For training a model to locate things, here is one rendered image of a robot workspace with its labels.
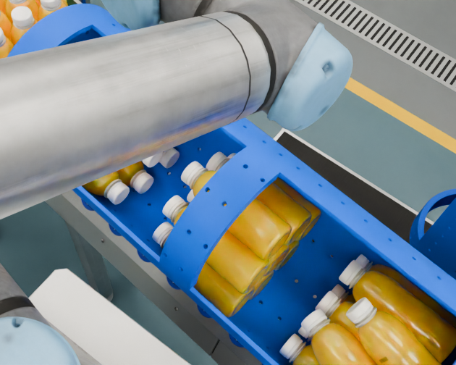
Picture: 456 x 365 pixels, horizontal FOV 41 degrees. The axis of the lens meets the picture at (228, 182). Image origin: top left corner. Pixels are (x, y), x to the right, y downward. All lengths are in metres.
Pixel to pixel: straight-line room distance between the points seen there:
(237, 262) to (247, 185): 0.13
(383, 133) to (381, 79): 0.28
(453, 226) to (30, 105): 1.24
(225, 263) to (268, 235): 0.09
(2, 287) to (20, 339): 0.07
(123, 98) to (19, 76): 0.05
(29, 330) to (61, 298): 0.33
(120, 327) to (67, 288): 0.10
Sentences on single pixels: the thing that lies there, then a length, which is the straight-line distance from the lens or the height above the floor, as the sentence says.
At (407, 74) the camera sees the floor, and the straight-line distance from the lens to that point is 2.75.
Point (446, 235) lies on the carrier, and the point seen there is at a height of 0.75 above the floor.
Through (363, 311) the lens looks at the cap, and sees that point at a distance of 0.91.
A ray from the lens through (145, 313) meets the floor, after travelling 2.09.
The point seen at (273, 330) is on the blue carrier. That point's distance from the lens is 1.08.
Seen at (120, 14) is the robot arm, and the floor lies 1.63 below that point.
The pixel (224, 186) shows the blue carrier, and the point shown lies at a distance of 0.88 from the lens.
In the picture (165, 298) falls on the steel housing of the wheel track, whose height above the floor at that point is 0.88.
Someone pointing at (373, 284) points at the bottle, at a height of 1.14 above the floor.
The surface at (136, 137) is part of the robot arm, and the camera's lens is 0.33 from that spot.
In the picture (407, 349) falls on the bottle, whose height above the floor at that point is 1.17.
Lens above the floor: 2.00
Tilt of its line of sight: 61 degrees down
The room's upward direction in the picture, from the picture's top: 8 degrees clockwise
